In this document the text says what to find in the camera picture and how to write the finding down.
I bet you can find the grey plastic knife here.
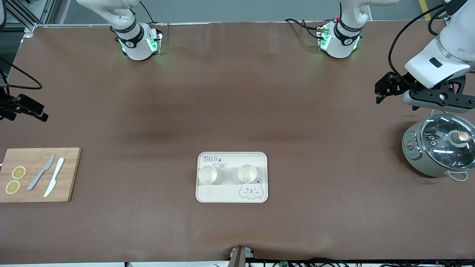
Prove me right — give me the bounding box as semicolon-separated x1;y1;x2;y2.
27;154;56;191

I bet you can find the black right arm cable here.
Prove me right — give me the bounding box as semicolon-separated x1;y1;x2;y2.
0;57;43;90

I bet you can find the black base cable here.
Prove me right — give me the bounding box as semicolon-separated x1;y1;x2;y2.
284;18;323;39
139;0;169;26

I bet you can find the cream bear print tray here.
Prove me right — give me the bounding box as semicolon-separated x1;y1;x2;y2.
196;151;268;203

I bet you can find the small grey mounting bracket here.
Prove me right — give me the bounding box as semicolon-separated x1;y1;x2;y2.
229;246;255;267

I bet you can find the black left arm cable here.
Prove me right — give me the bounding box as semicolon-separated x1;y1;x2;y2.
388;4;446;78

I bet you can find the white plastic knife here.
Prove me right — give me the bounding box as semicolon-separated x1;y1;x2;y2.
44;158;65;198

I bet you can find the glass pot lid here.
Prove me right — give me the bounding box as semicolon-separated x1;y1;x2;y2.
420;114;475;165

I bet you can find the aluminium frame profile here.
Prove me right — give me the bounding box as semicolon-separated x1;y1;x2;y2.
6;0;56;28

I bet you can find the wooden cutting board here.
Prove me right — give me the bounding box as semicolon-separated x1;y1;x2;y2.
0;148;82;203

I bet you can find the black left base cable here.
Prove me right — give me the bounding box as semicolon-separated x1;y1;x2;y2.
284;18;323;39

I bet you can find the white plastic cup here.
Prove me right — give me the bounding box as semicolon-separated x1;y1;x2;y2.
198;165;218;185
237;164;258;183

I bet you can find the black right base cable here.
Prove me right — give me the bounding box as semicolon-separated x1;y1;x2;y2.
139;0;169;26

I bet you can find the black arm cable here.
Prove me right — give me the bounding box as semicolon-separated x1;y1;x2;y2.
388;4;446;78
0;57;43;90

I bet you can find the grey electric cooking pot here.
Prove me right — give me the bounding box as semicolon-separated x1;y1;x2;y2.
402;113;475;182

